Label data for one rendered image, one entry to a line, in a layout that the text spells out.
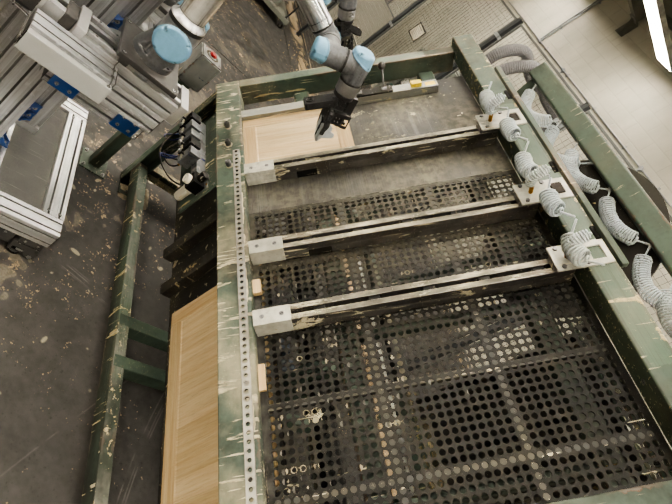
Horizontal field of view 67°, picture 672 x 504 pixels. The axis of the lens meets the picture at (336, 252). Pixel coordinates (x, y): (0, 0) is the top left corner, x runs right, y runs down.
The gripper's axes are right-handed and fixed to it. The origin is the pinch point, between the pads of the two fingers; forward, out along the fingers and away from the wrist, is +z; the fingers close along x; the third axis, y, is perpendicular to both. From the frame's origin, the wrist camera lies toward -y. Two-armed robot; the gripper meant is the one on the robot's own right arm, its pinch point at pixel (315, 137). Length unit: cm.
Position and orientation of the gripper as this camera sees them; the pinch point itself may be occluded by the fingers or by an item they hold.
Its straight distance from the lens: 186.1
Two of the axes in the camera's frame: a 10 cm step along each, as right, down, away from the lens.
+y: 8.9, 1.6, 4.2
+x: -1.6, -7.7, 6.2
